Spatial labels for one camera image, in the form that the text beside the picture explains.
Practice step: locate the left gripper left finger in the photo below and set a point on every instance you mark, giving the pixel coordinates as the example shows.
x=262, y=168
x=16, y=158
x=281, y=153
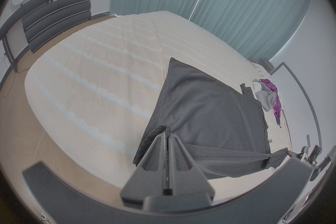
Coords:
x=147, y=175

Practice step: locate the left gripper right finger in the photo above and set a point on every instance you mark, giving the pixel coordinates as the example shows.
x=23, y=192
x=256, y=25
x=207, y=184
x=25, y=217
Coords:
x=190, y=178

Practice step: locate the black T-shirt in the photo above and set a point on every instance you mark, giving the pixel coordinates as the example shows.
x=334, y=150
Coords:
x=210, y=118

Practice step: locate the bed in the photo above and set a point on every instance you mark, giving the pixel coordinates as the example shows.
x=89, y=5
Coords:
x=105, y=68

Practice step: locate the purple satin garment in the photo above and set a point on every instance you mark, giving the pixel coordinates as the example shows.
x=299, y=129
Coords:
x=275, y=104

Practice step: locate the white garment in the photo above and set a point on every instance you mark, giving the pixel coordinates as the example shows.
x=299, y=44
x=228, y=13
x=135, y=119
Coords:
x=256, y=84

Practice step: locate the white printed pillow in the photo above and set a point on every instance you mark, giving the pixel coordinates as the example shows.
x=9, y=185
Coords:
x=259, y=69

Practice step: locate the grey bedside table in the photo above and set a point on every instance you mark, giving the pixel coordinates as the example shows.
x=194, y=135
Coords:
x=265, y=62

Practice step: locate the black chest of drawers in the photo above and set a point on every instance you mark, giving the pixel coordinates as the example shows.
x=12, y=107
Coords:
x=57, y=18

